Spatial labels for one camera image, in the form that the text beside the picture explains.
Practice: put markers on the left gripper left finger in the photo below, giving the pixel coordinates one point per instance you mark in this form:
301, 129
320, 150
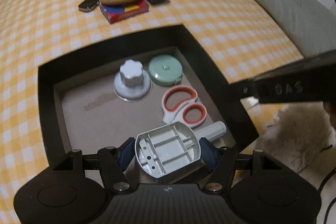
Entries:
113, 163

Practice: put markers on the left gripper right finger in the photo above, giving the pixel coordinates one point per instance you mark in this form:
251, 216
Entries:
221, 163

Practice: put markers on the grey lint roller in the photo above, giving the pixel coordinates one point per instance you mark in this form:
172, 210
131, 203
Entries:
172, 147

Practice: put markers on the orange white scissors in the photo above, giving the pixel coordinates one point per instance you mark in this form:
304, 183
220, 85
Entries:
178, 113

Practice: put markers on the black cardboard box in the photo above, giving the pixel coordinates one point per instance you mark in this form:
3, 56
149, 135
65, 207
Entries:
111, 90

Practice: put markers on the white knob suction base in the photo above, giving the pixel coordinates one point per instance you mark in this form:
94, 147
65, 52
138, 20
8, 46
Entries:
131, 82

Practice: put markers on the mint green tape measure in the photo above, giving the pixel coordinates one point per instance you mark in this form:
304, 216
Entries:
165, 70

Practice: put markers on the red blue card box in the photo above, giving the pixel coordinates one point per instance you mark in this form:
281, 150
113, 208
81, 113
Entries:
117, 13

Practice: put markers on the white fluffy rug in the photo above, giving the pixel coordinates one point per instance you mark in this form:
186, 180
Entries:
298, 135

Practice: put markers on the grey pillow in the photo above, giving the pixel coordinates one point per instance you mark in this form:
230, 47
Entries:
275, 3

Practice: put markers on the yellow checkered blanket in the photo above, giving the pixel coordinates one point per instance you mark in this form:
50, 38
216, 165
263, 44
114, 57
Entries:
239, 35

